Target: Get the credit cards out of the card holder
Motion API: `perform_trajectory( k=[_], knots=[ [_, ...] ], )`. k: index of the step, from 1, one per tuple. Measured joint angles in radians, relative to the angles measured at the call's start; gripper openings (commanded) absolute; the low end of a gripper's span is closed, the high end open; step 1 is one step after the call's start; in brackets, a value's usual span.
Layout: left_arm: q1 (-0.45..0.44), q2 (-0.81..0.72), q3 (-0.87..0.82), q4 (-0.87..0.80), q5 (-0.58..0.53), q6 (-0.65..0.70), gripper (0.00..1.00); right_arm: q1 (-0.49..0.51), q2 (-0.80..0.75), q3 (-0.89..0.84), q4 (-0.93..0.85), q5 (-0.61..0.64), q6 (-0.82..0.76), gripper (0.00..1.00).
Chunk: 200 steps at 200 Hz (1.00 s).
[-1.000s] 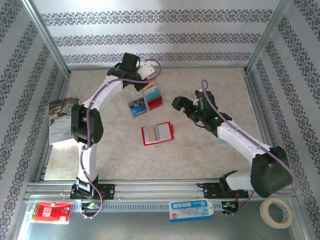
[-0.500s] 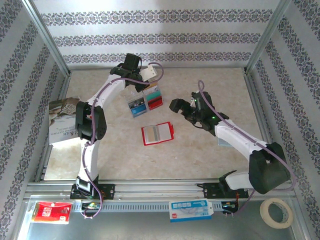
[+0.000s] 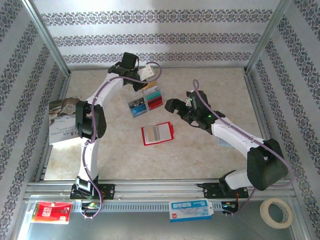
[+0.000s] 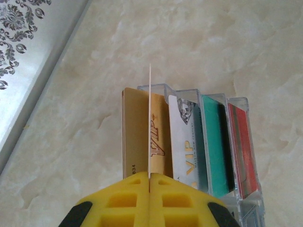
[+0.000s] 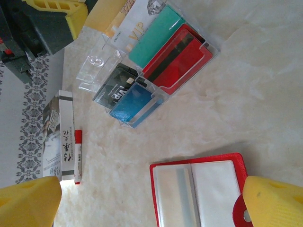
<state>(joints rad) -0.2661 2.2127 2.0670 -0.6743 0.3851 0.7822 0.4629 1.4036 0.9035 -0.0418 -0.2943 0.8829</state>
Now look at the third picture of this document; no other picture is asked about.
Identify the red card holder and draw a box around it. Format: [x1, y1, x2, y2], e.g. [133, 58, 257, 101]
[141, 121, 175, 147]

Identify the clear plastic card case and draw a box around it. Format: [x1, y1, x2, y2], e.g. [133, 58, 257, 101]
[124, 90, 145, 104]

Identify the white grey card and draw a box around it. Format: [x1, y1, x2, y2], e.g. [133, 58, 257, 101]
[142, 85, 161, 96]

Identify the dark blue card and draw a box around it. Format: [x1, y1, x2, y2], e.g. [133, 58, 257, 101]
[127, 97, 147, 110]

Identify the pale blue grey card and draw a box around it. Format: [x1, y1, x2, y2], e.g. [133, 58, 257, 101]
[216, 136, 231, 148]

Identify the paperback book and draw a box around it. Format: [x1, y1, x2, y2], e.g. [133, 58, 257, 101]
[48, 96, 83, 146]

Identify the blue white packet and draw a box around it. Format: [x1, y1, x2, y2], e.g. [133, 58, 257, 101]
[168, 198, 213, 223]

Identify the masking tape roll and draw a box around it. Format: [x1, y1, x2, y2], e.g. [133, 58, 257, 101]
[259, 198, 294, 230]

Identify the red packet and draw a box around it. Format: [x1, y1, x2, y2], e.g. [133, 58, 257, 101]
[31, 201, 73, 225]

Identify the purple cable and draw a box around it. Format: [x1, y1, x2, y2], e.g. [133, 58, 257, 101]
[192, 78, 296, 218]
[79, 61, 163, 220]

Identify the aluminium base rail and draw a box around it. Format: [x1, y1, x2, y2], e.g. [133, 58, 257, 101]
[24, 177, 296, 201]

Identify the aluminium frame post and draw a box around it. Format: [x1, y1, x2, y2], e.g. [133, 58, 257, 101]
[244, 0, 295, 76]
[21, 0, 72, 77]

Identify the slotted cable duct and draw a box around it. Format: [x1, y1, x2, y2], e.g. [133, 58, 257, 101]
[72, 201, 241, 213]

